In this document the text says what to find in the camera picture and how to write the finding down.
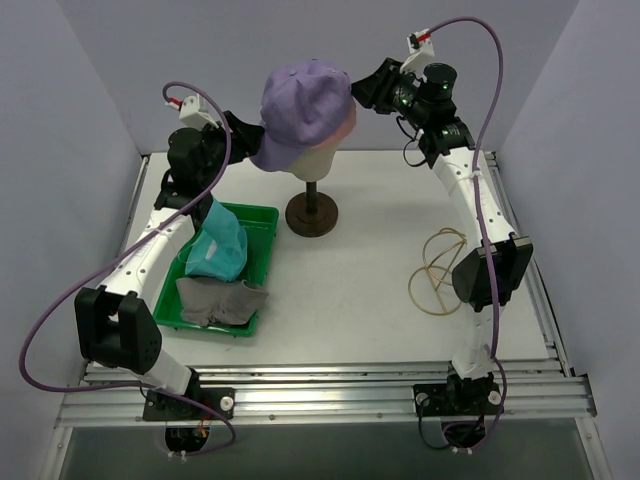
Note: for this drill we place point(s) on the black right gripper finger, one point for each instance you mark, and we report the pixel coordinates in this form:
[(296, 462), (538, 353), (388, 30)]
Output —
[(379, 106), (376, 83)]

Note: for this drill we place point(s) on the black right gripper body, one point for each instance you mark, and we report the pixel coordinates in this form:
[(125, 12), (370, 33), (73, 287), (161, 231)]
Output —
[(379, 89)]

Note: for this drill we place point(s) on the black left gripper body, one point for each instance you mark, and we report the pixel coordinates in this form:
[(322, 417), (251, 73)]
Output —
[(239, 134)]

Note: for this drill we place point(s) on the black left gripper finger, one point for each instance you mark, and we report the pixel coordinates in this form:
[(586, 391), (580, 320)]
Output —
[(241, 150), (243, 133)]

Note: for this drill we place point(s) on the pink baseball cap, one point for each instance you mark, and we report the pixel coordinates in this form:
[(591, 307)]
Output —
[(342, 131)]

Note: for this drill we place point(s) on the purple baseball cap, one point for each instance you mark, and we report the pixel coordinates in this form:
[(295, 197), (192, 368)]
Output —
[(302, 105)]

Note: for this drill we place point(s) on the teal cap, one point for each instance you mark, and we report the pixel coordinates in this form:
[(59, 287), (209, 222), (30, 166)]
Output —
[(220, 248)]

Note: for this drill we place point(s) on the grey cap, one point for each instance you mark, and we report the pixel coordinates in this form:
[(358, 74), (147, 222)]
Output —
[(209, 301)]

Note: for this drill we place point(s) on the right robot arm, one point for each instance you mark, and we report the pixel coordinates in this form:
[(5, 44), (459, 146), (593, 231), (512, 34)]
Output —
[(498, 257)]

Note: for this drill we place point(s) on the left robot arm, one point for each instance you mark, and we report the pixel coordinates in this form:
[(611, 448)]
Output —
[(115, 326)]

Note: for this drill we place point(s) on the green plastic tray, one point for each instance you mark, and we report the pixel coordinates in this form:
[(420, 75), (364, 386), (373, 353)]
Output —
[(260, 224)]

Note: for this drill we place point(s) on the mannequin head stand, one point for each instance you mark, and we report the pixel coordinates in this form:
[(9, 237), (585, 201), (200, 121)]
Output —
[(312, 214)]

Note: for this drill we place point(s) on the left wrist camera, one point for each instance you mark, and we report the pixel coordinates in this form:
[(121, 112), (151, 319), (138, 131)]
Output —
[(192, 111)]

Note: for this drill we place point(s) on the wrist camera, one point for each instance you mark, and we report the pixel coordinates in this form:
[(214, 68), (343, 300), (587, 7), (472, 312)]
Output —
[(192, 111), (421, 52)]

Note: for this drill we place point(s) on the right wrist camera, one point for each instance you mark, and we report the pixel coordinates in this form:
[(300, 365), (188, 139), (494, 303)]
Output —
[(421, 52)]

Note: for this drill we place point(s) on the gold wire hat frame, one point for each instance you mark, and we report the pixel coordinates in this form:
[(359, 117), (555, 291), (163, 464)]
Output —
[(439, 270)]

